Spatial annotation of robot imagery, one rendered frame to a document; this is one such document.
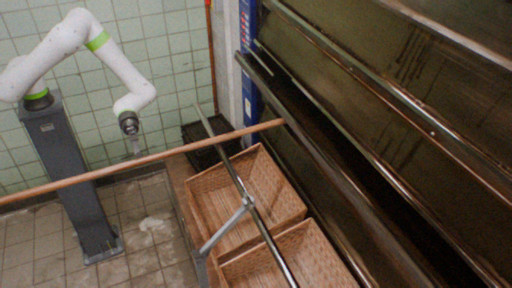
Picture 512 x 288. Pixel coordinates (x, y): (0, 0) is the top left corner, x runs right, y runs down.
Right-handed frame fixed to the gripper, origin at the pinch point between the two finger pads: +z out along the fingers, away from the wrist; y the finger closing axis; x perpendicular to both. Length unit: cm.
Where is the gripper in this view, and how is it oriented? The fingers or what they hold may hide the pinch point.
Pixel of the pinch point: (137, 151)
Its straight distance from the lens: 175.6
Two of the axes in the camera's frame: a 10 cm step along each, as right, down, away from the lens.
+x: -9.2, 2.6, -3.1
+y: 0.0, 7.7, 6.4
